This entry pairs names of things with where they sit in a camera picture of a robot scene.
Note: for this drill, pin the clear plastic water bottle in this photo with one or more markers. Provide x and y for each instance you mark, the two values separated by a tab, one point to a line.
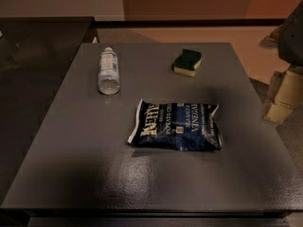
108	72

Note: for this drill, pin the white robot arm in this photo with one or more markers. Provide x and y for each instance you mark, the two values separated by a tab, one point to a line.
288	38

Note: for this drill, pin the blue potato chips bag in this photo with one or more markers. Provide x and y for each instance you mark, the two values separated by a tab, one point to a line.
179	126

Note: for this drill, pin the green and yellow sponge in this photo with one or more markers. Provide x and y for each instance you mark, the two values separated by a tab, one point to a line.
187	63

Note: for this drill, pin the dark side table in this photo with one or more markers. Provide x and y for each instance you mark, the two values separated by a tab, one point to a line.
35	55

